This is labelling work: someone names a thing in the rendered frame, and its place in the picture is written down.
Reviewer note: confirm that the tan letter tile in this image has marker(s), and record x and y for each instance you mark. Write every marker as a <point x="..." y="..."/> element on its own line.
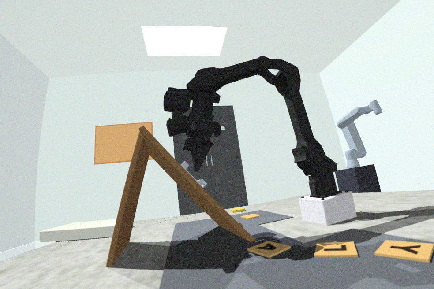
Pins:
<point x="269" y="249"/>
<point x="336" y="249"/>
<point x="406" y="250"/>
<point x="250" y="216"/>

